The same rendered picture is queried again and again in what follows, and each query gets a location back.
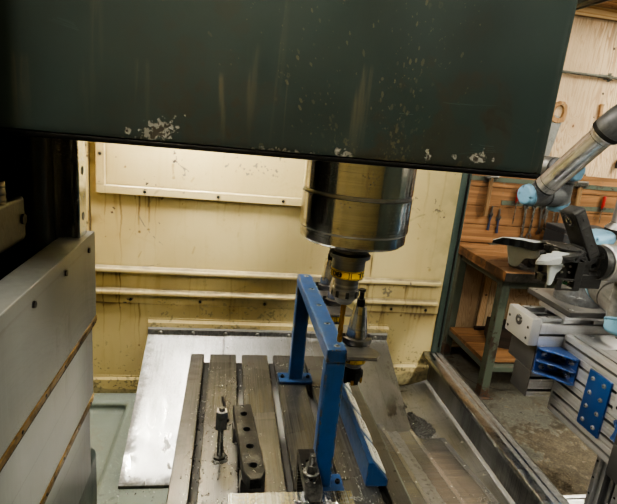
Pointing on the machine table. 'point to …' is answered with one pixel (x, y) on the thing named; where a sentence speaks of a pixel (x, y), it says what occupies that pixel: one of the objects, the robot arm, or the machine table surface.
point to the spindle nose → (356, 205)
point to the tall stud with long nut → (220, 432)
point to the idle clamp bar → (249, 479)
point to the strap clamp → (308, 476)
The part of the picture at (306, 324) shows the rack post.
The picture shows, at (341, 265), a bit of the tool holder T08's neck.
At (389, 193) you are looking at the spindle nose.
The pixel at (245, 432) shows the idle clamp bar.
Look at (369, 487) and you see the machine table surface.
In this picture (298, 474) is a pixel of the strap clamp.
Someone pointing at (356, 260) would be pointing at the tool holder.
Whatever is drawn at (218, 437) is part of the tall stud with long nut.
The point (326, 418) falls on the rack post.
